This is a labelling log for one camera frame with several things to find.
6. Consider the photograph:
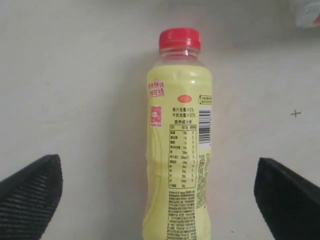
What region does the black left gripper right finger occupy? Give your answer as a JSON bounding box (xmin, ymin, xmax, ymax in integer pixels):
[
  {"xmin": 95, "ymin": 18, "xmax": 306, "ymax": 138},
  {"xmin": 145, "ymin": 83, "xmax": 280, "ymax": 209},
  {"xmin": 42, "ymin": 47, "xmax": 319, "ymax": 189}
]
[{"xmin": 253, "ymin": 157, "xmax": 320, "ymax": 240}]

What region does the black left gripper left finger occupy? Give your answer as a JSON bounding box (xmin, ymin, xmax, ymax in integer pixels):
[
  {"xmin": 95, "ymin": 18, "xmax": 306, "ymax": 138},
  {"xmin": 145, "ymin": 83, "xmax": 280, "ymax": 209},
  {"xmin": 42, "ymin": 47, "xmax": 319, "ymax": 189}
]
[{"xmin": 0, "ymin": 154, "xmax": 63, "ymax": 240}]

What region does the yellow milk drink bottle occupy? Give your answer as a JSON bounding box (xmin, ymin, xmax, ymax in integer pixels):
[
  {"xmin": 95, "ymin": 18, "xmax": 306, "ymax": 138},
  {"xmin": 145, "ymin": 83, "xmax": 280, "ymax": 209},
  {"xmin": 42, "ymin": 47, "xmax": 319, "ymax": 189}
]
[{"xmin": 142, "ymin": 27, "xmax": 213, "ymax": 240}]

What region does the clear cola bottle red label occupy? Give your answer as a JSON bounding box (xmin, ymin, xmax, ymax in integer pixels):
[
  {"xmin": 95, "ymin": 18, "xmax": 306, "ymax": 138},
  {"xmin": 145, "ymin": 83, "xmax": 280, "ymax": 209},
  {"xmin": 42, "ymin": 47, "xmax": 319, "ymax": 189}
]
[{"xmin": 290, "ymin": 0, "xmax": 320, "ymax": 29}]

